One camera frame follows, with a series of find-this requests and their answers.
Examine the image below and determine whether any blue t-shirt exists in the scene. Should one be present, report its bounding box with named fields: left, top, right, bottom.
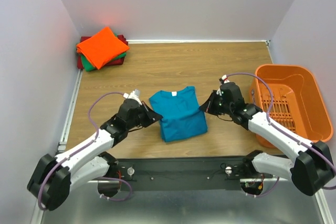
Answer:
left=149, top=86, right=208, bottom=143

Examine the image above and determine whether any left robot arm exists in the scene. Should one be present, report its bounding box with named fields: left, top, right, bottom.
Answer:
left=27, top=98, right=162, bottom=211

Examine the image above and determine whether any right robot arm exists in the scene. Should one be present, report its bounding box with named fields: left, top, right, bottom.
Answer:
left=200, top=82, right=335, bottom=196

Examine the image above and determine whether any green folded t-shirt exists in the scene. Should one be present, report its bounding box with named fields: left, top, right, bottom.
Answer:
left=80, top=33, right=127, bottom=72

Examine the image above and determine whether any orange plastic basket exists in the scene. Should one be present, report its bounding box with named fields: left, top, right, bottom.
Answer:
left=249, top=64, right=334, bottom=142

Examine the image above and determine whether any orange folded t-shirt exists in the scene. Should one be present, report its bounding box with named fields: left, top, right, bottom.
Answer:
left=76, top=27, right=130, bottom=70

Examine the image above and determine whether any dark red folded t-shirt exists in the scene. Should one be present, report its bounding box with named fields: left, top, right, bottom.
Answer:
left=76, top=34, right=129, bottom=70

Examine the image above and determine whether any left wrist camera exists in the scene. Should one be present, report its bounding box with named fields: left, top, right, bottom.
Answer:
left=123, top=89, right=142, bottom=104

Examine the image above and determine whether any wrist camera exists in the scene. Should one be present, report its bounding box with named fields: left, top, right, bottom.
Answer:
left=219, top=74, right=230, bottom=84
left=123, top=89, right=142, bottom=104

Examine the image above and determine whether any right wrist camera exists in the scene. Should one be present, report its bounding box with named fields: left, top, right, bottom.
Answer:
left=219, top=74, right=230, bottom=84

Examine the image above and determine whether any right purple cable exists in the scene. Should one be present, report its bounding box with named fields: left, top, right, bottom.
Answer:
left=226, top=72, right=336, bottom=198

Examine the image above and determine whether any purple cable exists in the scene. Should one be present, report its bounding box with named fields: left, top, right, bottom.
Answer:
left=226, top=72, right=336, bottom=198
left=37, top=92, right=133, bottom=210

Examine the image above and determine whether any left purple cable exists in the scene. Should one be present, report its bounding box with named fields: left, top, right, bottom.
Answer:
left=37, top=92, right=133, bottom=210

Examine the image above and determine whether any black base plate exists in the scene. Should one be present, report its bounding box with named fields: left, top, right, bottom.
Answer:
left=108, top=156, right=266, bottom=191

